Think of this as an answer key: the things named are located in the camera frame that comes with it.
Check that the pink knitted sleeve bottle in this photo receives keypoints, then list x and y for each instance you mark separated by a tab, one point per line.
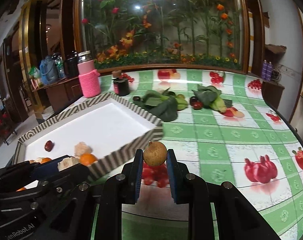
88	75

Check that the dark red cherry tomato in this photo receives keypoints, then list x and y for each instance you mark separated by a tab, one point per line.
197	105

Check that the green leafy vegetable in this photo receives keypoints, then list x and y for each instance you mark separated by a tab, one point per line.
164	105
210	97

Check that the right green leafy vegetable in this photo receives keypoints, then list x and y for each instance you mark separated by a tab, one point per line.
210	97

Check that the small dark jar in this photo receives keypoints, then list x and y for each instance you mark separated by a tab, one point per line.
120	84

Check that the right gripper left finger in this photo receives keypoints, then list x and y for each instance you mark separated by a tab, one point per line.
133	177

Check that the orange mandarin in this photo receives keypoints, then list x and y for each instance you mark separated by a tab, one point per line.
21	189
45	160
87	159

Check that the left green leafy vegetable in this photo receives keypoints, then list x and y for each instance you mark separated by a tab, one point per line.
164	105

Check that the wooden side cabinet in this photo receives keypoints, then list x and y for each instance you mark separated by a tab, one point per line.
58	95

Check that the green tablecloth with fruits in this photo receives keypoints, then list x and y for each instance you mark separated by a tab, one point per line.
250	146

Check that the dried red date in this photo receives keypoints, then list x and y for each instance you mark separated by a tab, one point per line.
49	146

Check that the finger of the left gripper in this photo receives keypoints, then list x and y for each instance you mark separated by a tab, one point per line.
65	179
46	170

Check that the white striped cardboard tray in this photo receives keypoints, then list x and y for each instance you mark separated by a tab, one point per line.
112	126

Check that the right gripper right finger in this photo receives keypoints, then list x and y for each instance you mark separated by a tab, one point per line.
177	176

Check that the purple spray cans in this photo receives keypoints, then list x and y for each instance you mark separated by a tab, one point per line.
267	70

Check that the blue thermos jug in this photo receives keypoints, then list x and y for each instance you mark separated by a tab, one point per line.
48	71

